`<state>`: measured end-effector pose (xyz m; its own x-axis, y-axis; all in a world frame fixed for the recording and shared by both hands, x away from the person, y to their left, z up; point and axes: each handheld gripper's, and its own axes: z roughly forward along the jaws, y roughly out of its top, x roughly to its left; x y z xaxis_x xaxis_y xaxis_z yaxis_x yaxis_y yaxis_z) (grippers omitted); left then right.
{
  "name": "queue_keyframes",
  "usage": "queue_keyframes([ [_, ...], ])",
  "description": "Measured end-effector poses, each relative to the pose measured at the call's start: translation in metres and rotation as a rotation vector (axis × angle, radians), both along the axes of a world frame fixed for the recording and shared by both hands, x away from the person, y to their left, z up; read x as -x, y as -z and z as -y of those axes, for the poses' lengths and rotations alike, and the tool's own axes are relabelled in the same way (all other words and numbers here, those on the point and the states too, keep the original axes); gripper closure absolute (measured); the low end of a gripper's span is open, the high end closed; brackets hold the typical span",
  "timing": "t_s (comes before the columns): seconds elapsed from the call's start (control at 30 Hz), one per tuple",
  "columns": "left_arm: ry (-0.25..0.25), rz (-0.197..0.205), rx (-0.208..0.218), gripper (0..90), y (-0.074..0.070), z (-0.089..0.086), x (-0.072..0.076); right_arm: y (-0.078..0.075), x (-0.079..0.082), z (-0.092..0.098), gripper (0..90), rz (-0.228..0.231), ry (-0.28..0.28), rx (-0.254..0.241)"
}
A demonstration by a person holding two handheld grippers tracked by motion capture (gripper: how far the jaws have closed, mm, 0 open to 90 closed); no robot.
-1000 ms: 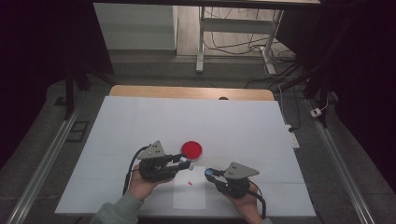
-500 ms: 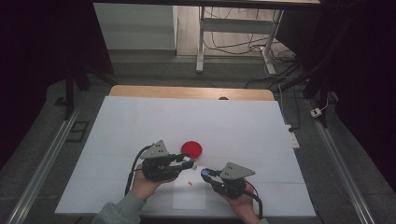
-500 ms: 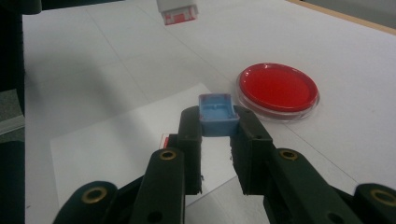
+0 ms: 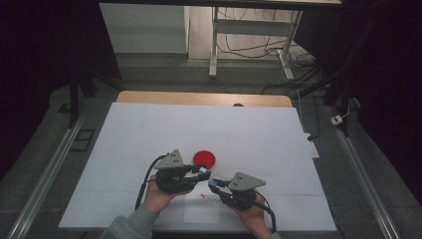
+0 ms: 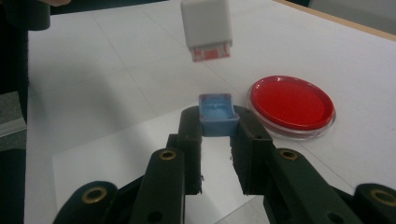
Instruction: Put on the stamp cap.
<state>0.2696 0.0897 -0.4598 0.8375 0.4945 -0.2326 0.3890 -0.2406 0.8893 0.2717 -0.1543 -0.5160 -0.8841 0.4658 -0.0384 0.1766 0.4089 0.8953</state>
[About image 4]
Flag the person's right hand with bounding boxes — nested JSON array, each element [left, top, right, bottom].
[[228, 193, 273, 239]]

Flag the small white paper sheet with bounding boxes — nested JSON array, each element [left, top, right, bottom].
[[182, 185, 221, 224]]

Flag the tangle of black floor cables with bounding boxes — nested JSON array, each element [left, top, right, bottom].
[[217, 7, 317, 69]]

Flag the right hand-held gripper black cable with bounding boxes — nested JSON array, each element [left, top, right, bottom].
[[254, 190, 278, 233]]

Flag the white-legged desk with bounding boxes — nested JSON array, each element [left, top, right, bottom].
[[99, 0, 342, 81]]

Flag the black floor frame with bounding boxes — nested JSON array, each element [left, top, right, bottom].
[[70, 128, 97, 153]]

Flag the white power strip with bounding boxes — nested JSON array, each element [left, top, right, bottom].
[[304, 132, 320, 159]]

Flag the round red ink pad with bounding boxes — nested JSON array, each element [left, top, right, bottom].
[[192, 149, 217, 170]]

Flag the aluminium rail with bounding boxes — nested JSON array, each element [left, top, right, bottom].
[[326, 106, 402, 239], [6, 109, 89, 239]]

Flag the hand-held gripper black cable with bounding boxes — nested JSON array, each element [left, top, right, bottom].
[[134, 153, 171, 211], [254, 190, 278, 233]]

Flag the person's left hand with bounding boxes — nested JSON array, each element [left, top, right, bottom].
[[143, 173, 192, 216]]

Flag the black curtain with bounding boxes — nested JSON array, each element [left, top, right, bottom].
[[0, 0, 121, 182], [295, 0, 422, 208]]

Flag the black metal stand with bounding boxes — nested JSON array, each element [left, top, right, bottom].
[[68, 66, 122, 128], [297, 66, 357, 137]]

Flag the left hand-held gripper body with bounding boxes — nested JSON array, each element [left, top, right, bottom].
[[153, 148, 202, 196]]

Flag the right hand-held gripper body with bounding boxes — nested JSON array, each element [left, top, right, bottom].
[[218, 171, 267, 212]]

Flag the left hand-held gripper black cable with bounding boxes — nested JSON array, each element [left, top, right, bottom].
[[134, 153, 171, 211]]

